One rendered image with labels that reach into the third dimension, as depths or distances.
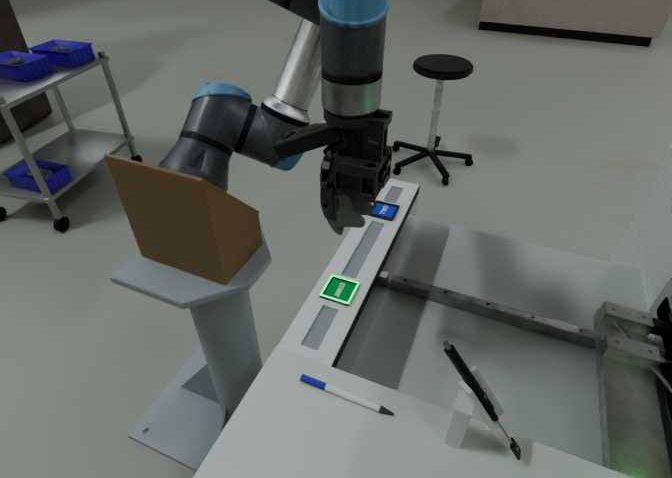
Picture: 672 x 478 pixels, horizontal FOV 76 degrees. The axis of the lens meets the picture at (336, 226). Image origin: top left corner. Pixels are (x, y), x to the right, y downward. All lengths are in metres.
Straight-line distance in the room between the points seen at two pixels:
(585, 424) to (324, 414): 0.46
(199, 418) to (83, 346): 0.66
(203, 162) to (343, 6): 0.53
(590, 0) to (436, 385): 6.02
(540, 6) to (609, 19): 0.80
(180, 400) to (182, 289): 0.86
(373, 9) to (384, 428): 0.51
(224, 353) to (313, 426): 0.68
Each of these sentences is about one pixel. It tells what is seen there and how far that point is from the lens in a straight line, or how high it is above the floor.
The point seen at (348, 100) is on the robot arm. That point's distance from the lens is 0.53.
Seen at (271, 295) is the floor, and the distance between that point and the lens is 2.10.
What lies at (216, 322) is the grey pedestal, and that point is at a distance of 1.17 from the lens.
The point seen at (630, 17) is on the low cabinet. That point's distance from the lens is 6.65.
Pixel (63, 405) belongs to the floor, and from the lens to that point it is 2.03.
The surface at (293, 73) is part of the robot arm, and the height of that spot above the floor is 1.22.
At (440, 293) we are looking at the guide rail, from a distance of 0.95.
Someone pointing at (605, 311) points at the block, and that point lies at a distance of 0.96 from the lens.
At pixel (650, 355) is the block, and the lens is 0.93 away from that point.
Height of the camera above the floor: 1.53
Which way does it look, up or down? 38 degrees down
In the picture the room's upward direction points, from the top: straight up
